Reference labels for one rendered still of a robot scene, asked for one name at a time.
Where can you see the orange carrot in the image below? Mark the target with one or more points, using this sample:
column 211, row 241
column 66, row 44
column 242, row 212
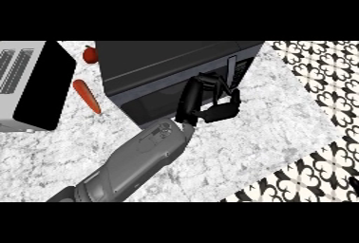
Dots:
column 87, row 96

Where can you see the dark grey microwave door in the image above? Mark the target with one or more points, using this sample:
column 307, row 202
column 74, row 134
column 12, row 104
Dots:
column 149, row 101

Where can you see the dark grey microwave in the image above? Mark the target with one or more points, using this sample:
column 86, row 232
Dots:
column 154, row 57

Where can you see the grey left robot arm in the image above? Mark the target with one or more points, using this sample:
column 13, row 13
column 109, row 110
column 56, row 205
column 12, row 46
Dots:
column 134, row 158

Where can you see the grey toaster black side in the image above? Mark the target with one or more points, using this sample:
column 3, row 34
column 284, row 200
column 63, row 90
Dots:
column 41, row 79

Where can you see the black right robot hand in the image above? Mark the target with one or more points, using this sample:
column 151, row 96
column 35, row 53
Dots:
column 354, row 187

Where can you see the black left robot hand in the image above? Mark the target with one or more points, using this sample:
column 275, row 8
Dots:
column 189, row 98

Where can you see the red tomato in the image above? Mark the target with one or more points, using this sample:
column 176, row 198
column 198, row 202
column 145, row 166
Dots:
column 89, row 55

